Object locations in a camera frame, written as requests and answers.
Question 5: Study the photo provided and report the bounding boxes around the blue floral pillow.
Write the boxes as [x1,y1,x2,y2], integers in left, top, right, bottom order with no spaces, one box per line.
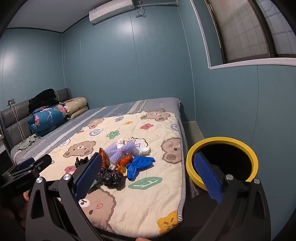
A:
[28,104,68,137]

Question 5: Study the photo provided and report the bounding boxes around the beige folded pillows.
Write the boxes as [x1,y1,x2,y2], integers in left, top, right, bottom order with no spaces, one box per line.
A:
[60,97,89,120]

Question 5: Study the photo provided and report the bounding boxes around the yellow rimmed black trash bin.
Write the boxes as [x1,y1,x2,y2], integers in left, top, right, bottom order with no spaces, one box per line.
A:
[186,137,259,192]

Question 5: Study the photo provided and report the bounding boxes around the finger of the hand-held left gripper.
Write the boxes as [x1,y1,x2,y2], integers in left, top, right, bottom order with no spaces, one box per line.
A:
[0,154,52,193]
[2,158,35,180]

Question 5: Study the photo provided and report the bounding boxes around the white air conditioner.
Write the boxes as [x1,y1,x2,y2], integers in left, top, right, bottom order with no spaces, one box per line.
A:
[89,0,135,24]

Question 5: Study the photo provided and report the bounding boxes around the air conditioner cable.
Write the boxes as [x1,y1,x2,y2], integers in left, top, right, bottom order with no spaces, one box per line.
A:
[135,0,178,18]

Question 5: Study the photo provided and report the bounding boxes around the orange foil snack wrapper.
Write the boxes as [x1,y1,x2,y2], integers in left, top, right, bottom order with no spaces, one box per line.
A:
[99,148,111,168]

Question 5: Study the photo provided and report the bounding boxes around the black clothes pile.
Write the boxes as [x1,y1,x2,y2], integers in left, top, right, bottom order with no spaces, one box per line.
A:
[28,88,60,114]

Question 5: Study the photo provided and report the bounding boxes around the bed with grey striped sheet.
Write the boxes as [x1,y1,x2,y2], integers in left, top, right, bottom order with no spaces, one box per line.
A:
[10,97,197,241]

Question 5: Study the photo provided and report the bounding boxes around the blue plastic bag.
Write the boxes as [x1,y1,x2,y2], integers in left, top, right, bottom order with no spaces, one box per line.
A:
[125,156,155,181]

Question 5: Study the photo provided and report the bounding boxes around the large black plastic bag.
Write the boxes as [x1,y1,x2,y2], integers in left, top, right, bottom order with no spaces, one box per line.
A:
[99,167,125,188]

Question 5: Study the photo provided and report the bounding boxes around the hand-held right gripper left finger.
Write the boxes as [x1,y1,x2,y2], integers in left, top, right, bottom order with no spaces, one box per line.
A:
[25,152,109,241]

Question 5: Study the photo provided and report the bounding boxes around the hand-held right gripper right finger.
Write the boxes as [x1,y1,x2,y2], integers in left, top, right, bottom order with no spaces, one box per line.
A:
[193,152,271,241]

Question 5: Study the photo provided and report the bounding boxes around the grey padded headboard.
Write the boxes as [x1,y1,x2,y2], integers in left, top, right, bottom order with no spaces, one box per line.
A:
[0,88,72,151]

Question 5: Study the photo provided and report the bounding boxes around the large orange peel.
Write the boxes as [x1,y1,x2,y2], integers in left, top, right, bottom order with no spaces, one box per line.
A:
[119,155,134,166]

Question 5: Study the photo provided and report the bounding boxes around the person's left hand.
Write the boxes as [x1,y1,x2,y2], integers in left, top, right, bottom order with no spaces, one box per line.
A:
[17,192,30,229]

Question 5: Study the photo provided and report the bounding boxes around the small black plastic bag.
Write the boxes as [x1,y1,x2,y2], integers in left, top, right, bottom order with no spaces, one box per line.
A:
[74,156,89,168]

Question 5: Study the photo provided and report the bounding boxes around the white printed paper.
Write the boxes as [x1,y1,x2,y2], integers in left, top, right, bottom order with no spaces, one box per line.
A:
[116,137,151,156]

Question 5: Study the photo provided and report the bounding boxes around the long purple foam fruit net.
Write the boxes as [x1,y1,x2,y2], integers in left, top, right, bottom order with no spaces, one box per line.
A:
[105,142,126,164]

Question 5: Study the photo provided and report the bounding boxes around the window with white frame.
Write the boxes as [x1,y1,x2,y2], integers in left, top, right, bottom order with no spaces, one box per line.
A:
[190,0,296,70]

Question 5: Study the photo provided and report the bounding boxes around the bear printed cream blanket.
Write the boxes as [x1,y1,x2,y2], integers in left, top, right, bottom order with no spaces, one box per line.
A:
[40,111,187,239]

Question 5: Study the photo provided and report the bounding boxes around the white charging cable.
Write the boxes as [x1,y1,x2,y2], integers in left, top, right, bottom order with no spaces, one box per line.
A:
[10,104,42,158]

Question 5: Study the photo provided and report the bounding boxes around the short purple foam fruit net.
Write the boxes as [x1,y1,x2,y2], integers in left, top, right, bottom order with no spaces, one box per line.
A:
[121,142,139,156]

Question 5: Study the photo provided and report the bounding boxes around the pale green power strip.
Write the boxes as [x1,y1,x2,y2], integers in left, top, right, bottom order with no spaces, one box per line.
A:
[18,134,37,151]

